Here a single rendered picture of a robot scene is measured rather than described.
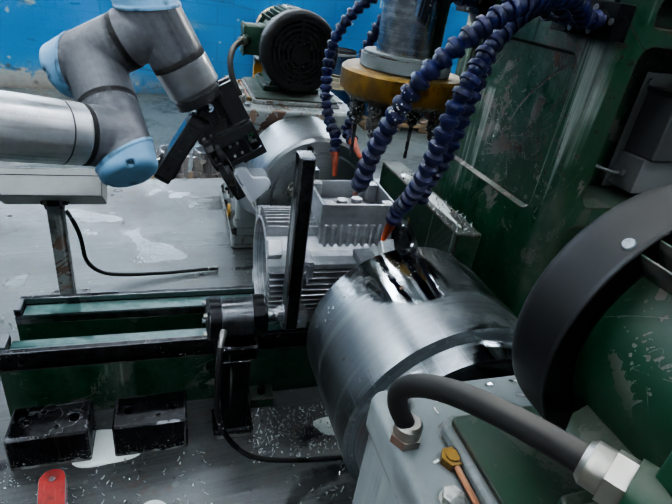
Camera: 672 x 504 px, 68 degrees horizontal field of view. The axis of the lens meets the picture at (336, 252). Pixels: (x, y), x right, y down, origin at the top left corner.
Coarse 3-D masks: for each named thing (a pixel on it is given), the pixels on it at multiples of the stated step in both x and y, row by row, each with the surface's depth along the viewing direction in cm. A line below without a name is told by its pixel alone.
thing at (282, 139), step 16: (272, 128) 107; (288, 128) 103; (304, 128) 102; (320, 128) 102; (272, 144) 101; (288, 144) 97; (304, 144) 96; (320, 144) 97; (256, 160) 103; (272, 160) 96; (288, 160) 96; (320, 160) 98; (352, 160) 100; (272, 176) 97; (288, 176) 98; (320, 176) 100; (336, 176) 101; (352, 176) 102; (272, 192) 98; (288, 192) 98
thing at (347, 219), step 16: (320, 192) 82; (336, 192) 84; (352, 192) 85; (368, 192) 84; (384, 192) 81; (320, 208) 75; (336, 208) 74; (352, 208) 75; (368, 208) 76; (384, 208) 77; (320, 224) 75; (336, 224) 76; (352, 224) 77; (368, 224) 77; (384, 224) 78; (320, 240) 77; (336, 240) 77; (352, 240) 78; (368, 240) 79
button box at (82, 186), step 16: (0, 176) 84; (16, 176) 85; (32, 176) 86; (48, 176) 87; (64, 176) 87; (80, 176) 88; (96, 176) 89; (0, 192) 84; (16, 192) 85; (32, 192) 85; (48, 192) 86; (64, 192) 87; (80, 192) 88; (96, 192) 89
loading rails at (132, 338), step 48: (192, 288) 88; (240, 288) 90; (48, 336) 81; (96, 336) 76; (144, 336) 77; (192, 336) 77; (288, 336) 81; (48, 384) 73; (96, 384) 76; (144, 384) 78; (192, 384) 81; (288, 384) 87
